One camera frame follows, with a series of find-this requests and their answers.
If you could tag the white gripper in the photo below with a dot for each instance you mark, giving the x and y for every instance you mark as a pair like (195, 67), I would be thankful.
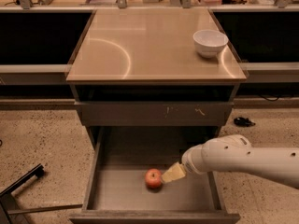
(189, 162)

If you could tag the red apple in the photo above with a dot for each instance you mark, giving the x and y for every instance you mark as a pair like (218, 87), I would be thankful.
(153, 178)

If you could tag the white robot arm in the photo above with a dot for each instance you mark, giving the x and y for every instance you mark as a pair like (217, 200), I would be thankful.
(234, 153)

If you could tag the open middle drawer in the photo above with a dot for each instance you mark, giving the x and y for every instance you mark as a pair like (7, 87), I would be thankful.
(117, 193)

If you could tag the closed top drawer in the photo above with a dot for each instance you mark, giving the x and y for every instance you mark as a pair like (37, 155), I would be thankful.
(153, 113)

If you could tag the black object on floor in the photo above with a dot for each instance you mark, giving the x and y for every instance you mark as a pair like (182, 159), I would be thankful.
(243, 122)

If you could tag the white ceramic bowl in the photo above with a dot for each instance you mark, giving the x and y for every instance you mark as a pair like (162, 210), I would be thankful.
(209, 43)

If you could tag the black metal stand base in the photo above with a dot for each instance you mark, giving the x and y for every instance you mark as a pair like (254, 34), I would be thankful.
(10, 210)

